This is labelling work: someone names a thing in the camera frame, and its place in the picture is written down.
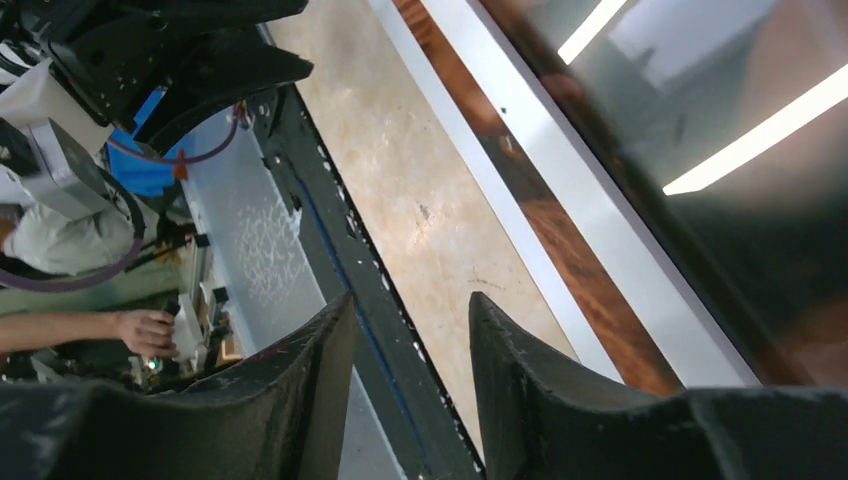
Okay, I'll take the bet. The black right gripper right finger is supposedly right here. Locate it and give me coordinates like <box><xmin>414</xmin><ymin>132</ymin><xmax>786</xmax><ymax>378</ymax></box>
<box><xmin>469</xmin><ymin>292</ymin><xmax>847</xmax><ymax>479</ymax></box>

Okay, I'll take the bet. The person's bare forearm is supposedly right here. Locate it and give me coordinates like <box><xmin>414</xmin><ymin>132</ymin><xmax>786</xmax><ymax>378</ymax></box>
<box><xmin>1</xmin><ymin>312</ymin><xmax>120</xmax><ymax>354</ymax></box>

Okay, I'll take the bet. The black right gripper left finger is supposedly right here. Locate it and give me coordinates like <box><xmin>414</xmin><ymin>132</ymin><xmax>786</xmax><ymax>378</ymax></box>
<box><xmin>1</xmin><ymin>293</ymin><xmax>359</xmax><ymax>479</ymax></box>

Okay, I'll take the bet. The white wooden photo frame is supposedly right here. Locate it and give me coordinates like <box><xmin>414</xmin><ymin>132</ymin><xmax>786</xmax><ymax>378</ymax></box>
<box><xmin>367</xmin><ymin>0</ymin><xmax>848</xmax><ymax>399</ymax></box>

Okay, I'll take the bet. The aluminium rail front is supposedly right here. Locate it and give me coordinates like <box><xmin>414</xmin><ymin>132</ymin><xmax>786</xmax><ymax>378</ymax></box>
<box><xmin>183</xmin><ymin>111</ymin><xmax>407</xmax><ymax>479</ymax></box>

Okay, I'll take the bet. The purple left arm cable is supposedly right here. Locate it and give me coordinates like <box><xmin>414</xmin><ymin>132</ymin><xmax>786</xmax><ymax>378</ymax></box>
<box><xmin>0</xmin><ymin>105</ymin><xmax>243</xmax><ymax>294</ymax></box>

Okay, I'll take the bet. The distant person's hand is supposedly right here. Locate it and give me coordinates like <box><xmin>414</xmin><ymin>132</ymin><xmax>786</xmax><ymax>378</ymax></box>
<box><xmin>115</xmin><ymin>310</ymin><xmax>179</xmax><ymax>358</ymax></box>

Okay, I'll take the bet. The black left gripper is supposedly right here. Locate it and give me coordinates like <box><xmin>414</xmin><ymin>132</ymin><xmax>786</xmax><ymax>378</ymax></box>
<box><xmin>19</xmin><ymin>0</ymin><xmax>314</xmax><ymax>154</ymax></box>

